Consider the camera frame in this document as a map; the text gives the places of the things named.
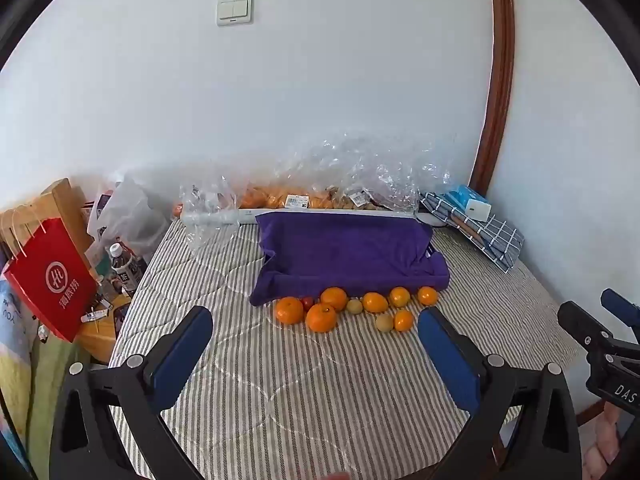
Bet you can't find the clear bag of oranges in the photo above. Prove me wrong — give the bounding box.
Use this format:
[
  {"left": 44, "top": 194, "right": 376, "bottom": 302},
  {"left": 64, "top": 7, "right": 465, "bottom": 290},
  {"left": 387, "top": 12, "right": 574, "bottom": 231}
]
[{"left": 235, "top": 160, "right": 341, "bottom": 210}]

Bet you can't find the grey checked folded cloth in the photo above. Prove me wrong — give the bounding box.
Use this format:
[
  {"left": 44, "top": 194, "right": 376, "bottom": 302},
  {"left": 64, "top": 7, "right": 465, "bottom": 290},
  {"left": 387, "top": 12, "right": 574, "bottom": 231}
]
[{"left": 419, "top": 191, "right": 525, "bottom": 273}]

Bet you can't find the blue white tissue pack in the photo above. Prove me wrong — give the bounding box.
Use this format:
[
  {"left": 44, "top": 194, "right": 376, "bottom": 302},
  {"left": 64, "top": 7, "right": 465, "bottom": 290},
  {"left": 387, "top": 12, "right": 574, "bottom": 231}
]
[{"left": 444, "top": 185, "right": 492, "bottom": 222}]

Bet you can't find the striped grey mattress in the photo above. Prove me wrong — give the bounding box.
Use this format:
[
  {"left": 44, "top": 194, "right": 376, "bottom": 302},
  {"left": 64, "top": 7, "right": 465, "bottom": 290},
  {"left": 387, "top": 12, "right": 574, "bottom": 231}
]
[{"left": 107, "top": 217, "right": 596, "bottom": 480}]

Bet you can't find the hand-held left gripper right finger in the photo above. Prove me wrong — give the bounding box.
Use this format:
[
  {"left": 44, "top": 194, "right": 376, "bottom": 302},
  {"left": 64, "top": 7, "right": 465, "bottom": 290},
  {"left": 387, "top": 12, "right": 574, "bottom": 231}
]
[{"left": 416, "top": 306, "right": 583, "bottom": 480}]

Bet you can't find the brown wooden door frame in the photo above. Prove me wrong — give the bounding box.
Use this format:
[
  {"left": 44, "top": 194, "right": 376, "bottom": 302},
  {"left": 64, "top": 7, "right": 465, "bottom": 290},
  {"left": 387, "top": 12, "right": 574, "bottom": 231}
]
[{"left": 470, "top": 0, "right": 516, "bottom": 193}]

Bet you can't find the drink bottle with white cap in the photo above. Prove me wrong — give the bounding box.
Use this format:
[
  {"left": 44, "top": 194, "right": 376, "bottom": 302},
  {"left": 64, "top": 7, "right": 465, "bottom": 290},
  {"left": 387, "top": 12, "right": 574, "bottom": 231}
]
[{"left": 108, "top": 242, "right": 146, "bottom": 296}]

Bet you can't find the purple cloth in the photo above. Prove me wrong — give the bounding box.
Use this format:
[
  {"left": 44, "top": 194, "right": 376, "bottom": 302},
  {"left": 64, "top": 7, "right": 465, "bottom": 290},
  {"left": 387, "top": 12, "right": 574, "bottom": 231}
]
[{"left": 249, "top": 211, "right": 450, "bottom": 308}]

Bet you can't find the red paper bag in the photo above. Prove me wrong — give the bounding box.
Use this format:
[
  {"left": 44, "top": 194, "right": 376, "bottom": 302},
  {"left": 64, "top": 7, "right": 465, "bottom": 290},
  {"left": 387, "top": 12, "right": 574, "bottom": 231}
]
[{"left": 0, "top": 205, "right": 98, "bottom": 343}]

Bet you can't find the crumpled clear plastic bag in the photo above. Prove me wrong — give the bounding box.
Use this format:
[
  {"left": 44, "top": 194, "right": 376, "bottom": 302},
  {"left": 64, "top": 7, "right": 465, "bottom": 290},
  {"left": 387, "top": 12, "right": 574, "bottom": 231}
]
[{"left": 179, "top": 175, "right": 241, "bottom": 256}]

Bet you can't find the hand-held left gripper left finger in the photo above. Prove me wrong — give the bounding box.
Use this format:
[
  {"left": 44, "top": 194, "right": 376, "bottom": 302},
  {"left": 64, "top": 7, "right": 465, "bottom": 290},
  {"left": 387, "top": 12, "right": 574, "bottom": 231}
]
[{"left": 50, "top": 305, "right": 215, "bottom": 480}]

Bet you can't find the yellow green printed cloth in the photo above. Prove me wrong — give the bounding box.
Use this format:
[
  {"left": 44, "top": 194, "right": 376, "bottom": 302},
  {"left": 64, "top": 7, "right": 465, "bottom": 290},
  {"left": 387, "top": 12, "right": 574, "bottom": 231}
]
[{"left": 0, "top": 280, "right": 91, "bottom": 480}]

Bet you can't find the white plastic bag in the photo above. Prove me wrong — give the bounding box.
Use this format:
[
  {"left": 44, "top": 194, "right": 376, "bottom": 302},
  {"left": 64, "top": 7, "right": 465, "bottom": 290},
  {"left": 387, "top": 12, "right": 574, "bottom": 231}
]
[{"left": 87, "top": 175, "right": 171, "bottom": 261}]

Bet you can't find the wooden side table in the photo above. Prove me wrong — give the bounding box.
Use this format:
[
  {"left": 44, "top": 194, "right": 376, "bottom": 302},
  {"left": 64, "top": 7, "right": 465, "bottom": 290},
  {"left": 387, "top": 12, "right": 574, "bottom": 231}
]
[{"left": 77, "top": 292, "right": 133, "bottom": 363}]

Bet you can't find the white light switch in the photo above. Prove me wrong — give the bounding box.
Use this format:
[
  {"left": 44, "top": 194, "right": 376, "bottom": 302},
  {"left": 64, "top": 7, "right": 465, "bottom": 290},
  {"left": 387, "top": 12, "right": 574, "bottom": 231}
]
[{"left": 216, "top": 0, "right": 254, "bottom": 27}]

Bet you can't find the clear bag of brown fruit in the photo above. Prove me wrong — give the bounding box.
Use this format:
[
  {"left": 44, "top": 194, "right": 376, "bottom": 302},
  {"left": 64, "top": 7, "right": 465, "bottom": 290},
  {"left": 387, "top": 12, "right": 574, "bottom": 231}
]
[{"left": 320, "top": 132, "right": 451, "bottom": 213}]

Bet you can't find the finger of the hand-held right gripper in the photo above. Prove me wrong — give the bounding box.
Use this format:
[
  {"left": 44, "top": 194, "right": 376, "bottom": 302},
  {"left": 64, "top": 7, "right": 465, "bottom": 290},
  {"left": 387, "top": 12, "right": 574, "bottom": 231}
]
[
  {"left": 600, "top": 288, "right": 640, "bottom": 343},
  {"left": 557, "top": 301, "right": 621, "bottom": 356}
]

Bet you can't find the orange mandarin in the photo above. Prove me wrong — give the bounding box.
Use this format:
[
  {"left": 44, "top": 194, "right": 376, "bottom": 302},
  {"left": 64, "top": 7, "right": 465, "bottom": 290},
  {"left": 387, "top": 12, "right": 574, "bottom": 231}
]
[
  {"left": 274, "top": 296, "right": 305, "bottom": 325},
  {"left": 305, "top": 303, "right": 338, "bottom": 334},
  {"left": 320, "top": 286, "right": 349, "bottom": 312}
]

